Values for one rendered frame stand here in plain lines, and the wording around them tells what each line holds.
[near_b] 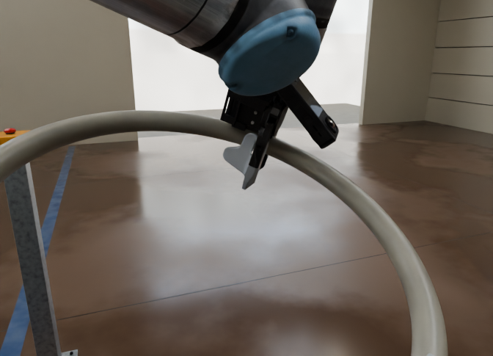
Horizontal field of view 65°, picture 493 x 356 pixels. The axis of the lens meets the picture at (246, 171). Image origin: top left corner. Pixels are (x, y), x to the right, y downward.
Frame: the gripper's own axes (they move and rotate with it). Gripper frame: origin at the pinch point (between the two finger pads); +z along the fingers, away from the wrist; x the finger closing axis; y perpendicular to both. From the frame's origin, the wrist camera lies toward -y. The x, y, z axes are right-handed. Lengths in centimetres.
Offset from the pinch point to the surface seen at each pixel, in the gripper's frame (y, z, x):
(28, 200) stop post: 84, 76, -41
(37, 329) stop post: 68, 129, -28
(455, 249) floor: -132, 121, -205
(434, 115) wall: -220, 197, -802
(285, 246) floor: -18, 155, -172
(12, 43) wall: 433, 199, -389
